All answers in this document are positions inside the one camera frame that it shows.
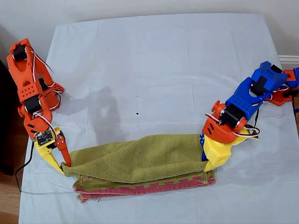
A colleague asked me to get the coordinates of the green towel with pink border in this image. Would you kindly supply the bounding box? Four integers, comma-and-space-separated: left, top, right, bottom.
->
61, 133, 217, 203

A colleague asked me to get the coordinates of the dark wooden cabinet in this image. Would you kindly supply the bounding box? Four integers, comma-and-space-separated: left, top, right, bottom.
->
0, 58, 24, 176

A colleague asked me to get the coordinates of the white table cover sheet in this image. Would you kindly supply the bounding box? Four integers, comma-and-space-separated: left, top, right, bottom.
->
18, 13, 299, 224

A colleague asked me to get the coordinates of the black cable of red arm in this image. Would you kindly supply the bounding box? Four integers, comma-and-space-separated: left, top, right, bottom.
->
15, 140, 36, 193

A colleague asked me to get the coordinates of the small camera on red arm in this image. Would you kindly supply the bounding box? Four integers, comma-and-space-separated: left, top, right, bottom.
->
35, 129, 56, 147

